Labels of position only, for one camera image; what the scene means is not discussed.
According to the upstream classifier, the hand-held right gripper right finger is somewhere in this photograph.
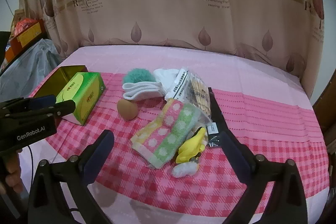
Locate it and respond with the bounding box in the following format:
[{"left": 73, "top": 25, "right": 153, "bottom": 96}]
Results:
[{"left": 208, "top": 87, "right": 309, "bottom": 224}]

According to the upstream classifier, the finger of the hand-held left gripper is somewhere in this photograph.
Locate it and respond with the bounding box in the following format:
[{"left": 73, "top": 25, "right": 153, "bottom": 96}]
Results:
[
  {"left": 8, "top": 99, "right": 76, "bottom": 123},
  {"left": 0, "top": 95, "right": 57, "bottom": 112}
]

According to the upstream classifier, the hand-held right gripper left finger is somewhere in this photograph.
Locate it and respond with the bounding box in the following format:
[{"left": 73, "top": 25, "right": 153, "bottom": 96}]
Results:
[{"left": 28, "top": 130, "right": 116, "bottom": 224}]

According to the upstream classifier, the black plastic packet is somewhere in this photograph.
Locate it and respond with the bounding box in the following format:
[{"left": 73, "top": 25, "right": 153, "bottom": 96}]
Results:
[{"left": 206, "top": 122, "right": 224, "bottom": 148}]

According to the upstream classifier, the gold tin box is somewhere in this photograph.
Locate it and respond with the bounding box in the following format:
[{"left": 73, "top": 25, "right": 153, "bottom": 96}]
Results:
[{"left": 34, "top": 65, "right": 88, "bottom": 104}]

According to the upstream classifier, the beige makeup sponge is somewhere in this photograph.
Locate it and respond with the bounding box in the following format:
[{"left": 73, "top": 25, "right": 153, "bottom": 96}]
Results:
[{"left": 117, "top": 99, "right": 138, "bottom": 121}]

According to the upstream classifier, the clear cotton swab packet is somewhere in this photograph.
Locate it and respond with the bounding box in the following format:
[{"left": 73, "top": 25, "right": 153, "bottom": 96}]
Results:
[{"left": 188, "top": 72, "right": 214, "bottom": 123}]

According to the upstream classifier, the polka dot towel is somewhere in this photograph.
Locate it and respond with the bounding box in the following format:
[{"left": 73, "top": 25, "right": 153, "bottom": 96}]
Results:
[{"left": 130, "top": 99, "right": 208, "bottom": 169}]

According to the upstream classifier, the teal fluffy sock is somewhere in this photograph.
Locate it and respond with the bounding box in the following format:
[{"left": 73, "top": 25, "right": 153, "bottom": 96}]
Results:
[{"left": 122, "top": 68, "right": 158, "bottom": 84}]

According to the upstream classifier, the white striped-label packet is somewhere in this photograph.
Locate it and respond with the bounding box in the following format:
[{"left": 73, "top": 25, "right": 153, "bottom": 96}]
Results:
[{"left": 165, "top": 68, "right": 190, "bottom": 103}]

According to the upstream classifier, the person's left hand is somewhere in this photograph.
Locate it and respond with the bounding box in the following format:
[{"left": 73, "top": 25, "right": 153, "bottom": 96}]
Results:
[{"left": 0, "top": 149, "right": 25, "bottom": 195}]

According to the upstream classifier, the green tissue box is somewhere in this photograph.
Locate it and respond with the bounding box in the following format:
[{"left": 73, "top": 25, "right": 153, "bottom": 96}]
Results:
[{"left": 56, "top": 72, "right": 106, "bottom": 126}]

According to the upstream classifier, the pink checkered cloth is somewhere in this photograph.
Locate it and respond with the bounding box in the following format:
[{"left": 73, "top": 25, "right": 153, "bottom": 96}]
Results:
[{"left": 26, "top": 72, "right": 330, "bottom": 214}]

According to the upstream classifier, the grey plastic cover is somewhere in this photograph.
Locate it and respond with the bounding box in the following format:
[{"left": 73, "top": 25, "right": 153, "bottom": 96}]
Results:
[{"left": 0, "top": 39, "right": 62, "bottom": 102}]

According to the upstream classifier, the white fluffy puff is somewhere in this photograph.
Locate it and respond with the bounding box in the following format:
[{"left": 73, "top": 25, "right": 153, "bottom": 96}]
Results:
[{"left": 172, "top": 161, "right": 198, "bottom": 178}]

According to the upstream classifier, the orange box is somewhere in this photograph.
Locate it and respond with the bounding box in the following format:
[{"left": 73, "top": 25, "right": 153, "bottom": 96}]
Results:
[{"left": 5, "top": 42, "right": 17, "bottom": 62}]

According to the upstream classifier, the yellow cardboard box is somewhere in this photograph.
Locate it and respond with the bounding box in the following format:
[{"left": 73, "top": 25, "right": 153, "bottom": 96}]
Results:
[{"left": 10, "top": 19, "right": 48, "bottom": 48}]

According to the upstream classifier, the red plastic bag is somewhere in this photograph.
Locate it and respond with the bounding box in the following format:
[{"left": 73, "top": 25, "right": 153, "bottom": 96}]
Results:
[{"left": 14, "top": 18, "right": 40, "bottom": 35}]

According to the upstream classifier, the pale pink table cover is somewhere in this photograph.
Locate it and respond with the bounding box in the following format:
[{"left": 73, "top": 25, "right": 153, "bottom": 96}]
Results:
[{"left": 16, "top": 46, "right": 331, "bottom": 224}]

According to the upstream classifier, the brown wooden furniture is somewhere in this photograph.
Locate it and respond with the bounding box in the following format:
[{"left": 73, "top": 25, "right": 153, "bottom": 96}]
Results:
[{"left": 312, "top": 97, "right": 336, "bottom": 156}]

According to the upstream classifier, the beige leaf-print curtain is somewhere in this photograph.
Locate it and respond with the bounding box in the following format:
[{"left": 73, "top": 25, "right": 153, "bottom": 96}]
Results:
[{"left": 18, "top": 0, "right": 326, "bottom": 98}]

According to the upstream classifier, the black cable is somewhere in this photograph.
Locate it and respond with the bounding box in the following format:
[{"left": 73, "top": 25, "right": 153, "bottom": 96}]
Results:
[{"left": 28, "top": 144, "right": 36, "bottom": 174}]

